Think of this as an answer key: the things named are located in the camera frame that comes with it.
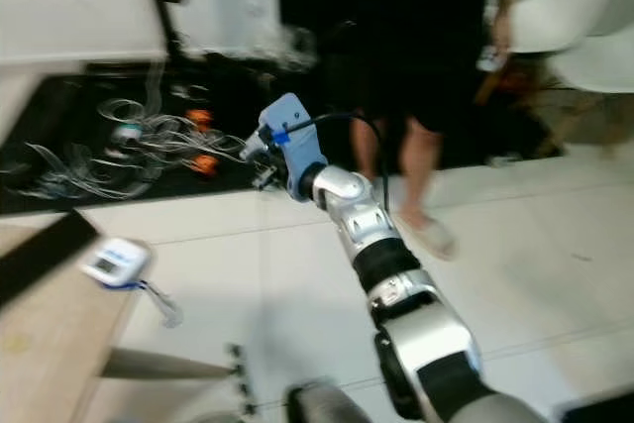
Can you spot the small white handheld object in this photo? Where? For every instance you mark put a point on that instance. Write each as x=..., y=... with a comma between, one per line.
x=489, y=59

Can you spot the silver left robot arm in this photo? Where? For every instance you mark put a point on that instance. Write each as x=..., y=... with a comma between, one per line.
x=327, y=403

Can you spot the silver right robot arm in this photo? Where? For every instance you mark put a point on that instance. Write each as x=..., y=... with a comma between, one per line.
x=362, y=220

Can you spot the clear plastic trash pile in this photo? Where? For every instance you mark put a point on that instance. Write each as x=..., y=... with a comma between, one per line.
x=119, y=156

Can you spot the person's left hand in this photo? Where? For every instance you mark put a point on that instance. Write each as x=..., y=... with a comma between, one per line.
x=503, y=34

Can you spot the small orange object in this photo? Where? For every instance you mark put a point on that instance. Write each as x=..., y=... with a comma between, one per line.
x=201, y=118
x=206, y=161

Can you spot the black box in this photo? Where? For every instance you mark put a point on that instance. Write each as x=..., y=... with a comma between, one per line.
x=317, y=17

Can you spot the beige slipper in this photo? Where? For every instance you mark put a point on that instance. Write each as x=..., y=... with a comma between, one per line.
x=431, y=237

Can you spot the person in black clothes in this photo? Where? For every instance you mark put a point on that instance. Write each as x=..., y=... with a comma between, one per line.
x=421, y=27

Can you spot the black studded strip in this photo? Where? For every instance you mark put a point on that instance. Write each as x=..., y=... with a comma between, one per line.
x=240, y=378

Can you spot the black floor mat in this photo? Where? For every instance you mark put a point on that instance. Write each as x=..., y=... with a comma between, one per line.
x=69, y=106

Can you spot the light blue right wrist camera mount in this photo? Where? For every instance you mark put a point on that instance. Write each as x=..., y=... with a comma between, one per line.
x=292, y=131

